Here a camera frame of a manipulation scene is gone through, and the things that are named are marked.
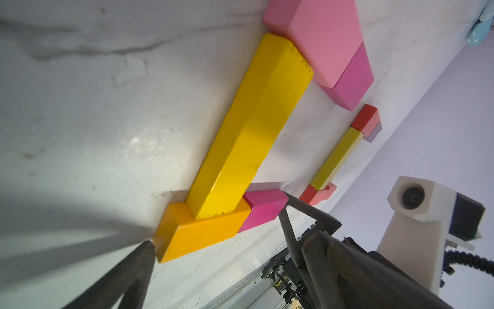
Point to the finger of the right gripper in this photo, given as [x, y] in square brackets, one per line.
[320, 222]

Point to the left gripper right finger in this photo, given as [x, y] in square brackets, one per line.
[342, 277]

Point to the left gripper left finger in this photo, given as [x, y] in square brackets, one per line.
[127, 282]

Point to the red block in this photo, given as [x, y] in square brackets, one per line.
[312, 197]
[367, 120]

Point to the magenta block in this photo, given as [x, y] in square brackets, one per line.
[354, 82]
[265, 207]

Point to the orange block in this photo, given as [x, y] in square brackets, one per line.
[179, 234]

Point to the purple block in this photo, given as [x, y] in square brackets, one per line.
[374, 133]

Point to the yellow large block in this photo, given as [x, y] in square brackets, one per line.
[274, 83]

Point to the light pink block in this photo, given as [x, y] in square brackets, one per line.
[326, 32]

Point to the teal scoop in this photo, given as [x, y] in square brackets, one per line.
[482, 27]

